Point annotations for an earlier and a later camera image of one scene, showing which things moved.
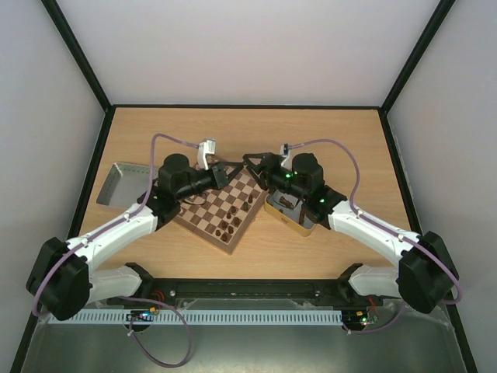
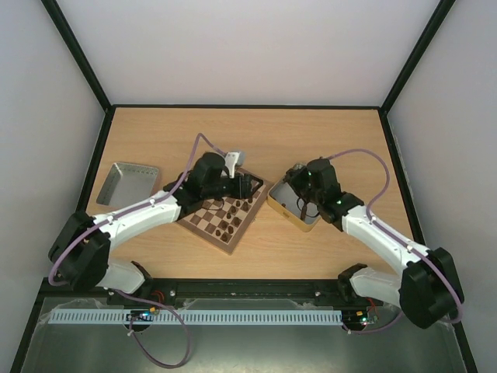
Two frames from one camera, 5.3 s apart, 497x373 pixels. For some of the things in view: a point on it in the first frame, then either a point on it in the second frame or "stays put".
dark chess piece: x=224 y=224 stays put
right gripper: x=268 y=176 → x=307 y=198
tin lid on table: x=126 y=185 stays put
